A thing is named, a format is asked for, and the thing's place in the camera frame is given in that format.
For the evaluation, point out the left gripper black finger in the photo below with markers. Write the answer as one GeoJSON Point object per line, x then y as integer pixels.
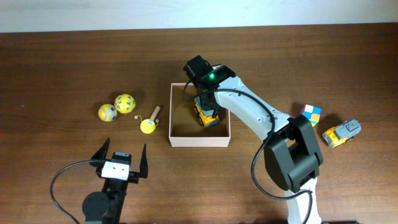
{"type": "Point", "coordinates": [99, 157]}
{"type": "Point", "coordinates": [143, 166]}

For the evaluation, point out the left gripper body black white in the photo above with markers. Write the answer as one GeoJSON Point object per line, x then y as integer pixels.
{"type": "Point", "coordinates": [132, 177]}

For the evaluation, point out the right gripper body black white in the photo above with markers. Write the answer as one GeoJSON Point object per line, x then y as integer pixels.
{"type": "Point", "coordinates": [206, 102]}

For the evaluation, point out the yellow grey dump truck toy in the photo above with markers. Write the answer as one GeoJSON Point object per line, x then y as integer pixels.
{"type": "Point", "coordinates": [207, 118]}

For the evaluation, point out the yellow grey mixer truck toy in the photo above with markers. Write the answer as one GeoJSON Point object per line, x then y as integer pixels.
{"type": "Point", "coordinates": [342, 133]}

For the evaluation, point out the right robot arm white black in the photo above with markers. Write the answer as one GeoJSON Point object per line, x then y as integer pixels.
{"type": "Point", "coordinates": [289, 145]}

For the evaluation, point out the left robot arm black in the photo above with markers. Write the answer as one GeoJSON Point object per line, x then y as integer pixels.
{"type": "Point", "coordinates": [105, 206]}

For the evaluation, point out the white cardboard box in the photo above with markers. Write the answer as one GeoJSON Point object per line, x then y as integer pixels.
{"type": "Point", "coordinates": [184, 126]}

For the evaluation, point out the yellow wooden rattle drum toy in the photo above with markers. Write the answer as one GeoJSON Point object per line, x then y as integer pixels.
{"type": "Point", "coordinates": [148, 126]}

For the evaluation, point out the yellow and grey ball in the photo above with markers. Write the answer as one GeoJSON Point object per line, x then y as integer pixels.
{"type": "Point", "coordinates": [107, 113]}

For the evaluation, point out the yellow ball with blue letters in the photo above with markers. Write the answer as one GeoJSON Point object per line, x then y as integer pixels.
{"type": "Point", "coordinates": [125, 103]}

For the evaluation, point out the colourful puzzle cube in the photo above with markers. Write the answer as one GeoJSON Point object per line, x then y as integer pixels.
{"type": "Point", "coordinates": [312, 113]}

